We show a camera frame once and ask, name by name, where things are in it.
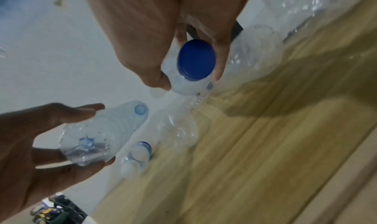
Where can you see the clear bottle with blue cap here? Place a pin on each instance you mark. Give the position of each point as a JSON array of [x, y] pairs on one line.
[[193, 62]]

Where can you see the large clear plastic bottle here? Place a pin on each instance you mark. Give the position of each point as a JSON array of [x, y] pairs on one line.
[[253, 51]]

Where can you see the dark clutter with yellow parts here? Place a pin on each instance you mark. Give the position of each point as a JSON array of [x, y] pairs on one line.
[[59, 210]]

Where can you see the clear bottle with white cap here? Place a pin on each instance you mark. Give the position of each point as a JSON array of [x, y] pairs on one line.
[[137, 158]]

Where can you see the empty clear plastic bottle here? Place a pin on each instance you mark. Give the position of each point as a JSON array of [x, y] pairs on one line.
[[176, 127]]

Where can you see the pile of clear plastic bottles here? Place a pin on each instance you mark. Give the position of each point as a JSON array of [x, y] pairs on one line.
[[294, 4]]

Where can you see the person's right hand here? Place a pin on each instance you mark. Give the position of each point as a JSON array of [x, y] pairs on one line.
[[138, 20]]

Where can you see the person's left hand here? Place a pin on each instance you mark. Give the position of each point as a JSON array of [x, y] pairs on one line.
[[26, 153]]

